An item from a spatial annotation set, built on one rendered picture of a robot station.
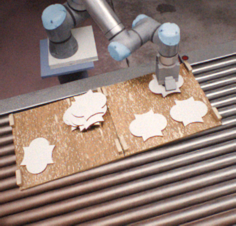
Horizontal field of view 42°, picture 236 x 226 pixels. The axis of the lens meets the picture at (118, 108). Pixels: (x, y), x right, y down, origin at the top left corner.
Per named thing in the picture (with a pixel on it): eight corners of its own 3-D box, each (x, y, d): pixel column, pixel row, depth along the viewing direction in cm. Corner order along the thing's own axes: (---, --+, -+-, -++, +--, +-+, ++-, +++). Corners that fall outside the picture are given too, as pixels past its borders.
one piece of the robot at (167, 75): (160, 72, 113) (159, 98, 126) (184, 68, 113) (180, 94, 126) (154, 49, 120) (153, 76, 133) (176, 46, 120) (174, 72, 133)
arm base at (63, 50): (47, 43, 161) (41, 29, 153) (74, 35, 163) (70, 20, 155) (52, 62, 153) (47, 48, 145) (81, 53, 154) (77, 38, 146)
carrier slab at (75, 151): (11, 117, 134) (10, 115, 132) (100, 90, 138) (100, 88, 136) (21, 191, 114) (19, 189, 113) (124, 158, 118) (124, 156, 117)
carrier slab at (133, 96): (100, 90, 138) (100, 88, 136) (185, 64, 142) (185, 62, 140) (125, 157, 118) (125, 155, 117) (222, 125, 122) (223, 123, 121)
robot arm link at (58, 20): (42, 35, 151) (33, 11, 140) (64, 21, 155) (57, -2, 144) (57, 46, 145) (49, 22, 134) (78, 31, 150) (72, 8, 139)
